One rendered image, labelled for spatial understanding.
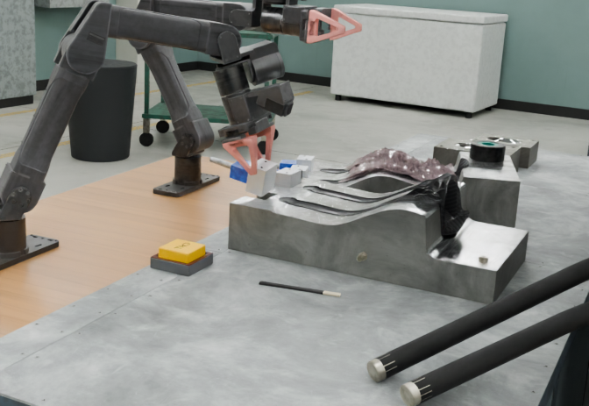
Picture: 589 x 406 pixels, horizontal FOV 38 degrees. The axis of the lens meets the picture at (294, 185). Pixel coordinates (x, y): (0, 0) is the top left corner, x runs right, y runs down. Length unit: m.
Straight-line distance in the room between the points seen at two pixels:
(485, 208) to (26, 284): 0.94
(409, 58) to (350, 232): 6.86
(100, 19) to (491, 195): 0.87
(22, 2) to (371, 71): 3.26
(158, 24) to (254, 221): 0.39
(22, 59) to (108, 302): 6.48
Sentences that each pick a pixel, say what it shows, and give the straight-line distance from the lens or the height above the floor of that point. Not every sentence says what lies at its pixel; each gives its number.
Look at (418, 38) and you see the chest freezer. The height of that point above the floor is 0.69.
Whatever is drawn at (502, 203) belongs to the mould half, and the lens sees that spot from 1.86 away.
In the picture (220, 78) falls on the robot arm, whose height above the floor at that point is 1.11.
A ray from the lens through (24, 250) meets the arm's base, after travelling 1.59.
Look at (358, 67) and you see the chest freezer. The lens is 8.56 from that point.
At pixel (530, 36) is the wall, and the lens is 8.84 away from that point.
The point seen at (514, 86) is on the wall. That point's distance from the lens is 8.92.
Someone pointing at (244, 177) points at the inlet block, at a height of 0.93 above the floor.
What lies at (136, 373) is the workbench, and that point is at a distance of 1.17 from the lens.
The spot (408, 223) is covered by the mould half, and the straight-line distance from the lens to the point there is 1.47.
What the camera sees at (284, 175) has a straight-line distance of 1.73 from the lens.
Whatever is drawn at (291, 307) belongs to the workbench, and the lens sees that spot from 1.38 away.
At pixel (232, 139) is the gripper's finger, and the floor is 1.00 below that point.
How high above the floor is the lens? 1.33
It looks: 14 degrees down
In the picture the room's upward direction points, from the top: 3 degrees clockwise
